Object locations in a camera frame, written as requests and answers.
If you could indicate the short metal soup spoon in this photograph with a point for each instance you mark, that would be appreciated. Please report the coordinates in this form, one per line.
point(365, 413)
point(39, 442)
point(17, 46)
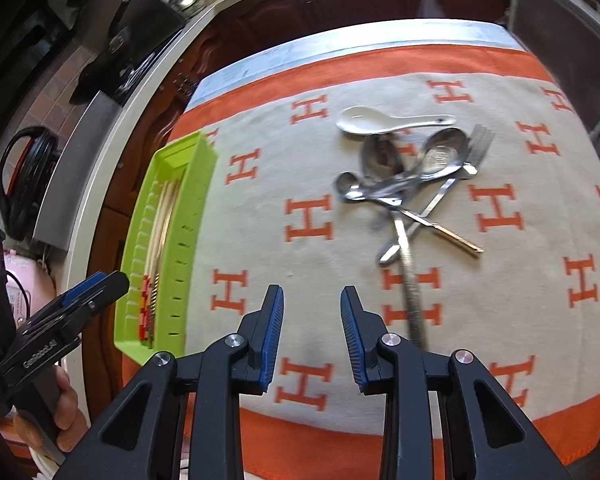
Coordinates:
point(442, 152)

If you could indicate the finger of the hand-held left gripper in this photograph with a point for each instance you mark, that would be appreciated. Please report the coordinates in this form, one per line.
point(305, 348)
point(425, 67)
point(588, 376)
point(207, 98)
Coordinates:
point(80, 287)
point(112, 284)

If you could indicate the white ceramic spoon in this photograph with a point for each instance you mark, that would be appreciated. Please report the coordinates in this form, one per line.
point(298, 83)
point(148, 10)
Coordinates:
point(355, 121)

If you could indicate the pink appliance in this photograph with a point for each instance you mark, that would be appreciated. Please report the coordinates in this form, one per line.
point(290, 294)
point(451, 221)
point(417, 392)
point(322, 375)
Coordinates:
point(17, 285)

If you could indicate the person's left forearm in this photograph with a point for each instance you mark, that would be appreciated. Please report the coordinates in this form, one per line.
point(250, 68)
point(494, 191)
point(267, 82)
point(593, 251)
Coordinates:
point(42, 467)

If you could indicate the black kettle red trim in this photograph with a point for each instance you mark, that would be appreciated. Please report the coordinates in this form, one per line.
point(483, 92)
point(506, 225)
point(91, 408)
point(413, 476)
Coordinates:
point(27, 180)

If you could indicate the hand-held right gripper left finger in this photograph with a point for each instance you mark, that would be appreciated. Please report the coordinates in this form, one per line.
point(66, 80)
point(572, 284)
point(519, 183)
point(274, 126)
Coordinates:
point(275, 330)

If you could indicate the person's left hand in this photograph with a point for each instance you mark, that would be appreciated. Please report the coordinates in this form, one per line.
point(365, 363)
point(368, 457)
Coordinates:
point(72, 405)

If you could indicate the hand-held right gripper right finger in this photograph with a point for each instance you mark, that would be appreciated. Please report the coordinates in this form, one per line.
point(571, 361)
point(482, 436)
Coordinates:
point(352, 330)

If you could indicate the cream and orange patterned blanket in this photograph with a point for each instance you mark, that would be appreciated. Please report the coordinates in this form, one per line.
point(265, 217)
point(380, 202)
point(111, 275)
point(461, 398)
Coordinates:
point(340, 260)

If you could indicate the green plastic slotted tray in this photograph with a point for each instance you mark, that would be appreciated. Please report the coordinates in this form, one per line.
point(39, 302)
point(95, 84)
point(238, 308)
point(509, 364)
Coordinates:
point(190, 220)

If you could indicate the metal fork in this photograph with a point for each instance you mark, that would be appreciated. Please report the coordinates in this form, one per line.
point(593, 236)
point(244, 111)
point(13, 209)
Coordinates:
point(480, 142)

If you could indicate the bamboo chopstick red stripes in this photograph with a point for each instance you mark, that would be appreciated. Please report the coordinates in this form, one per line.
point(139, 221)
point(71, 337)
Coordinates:
point(143, 305)
point(148, 320)

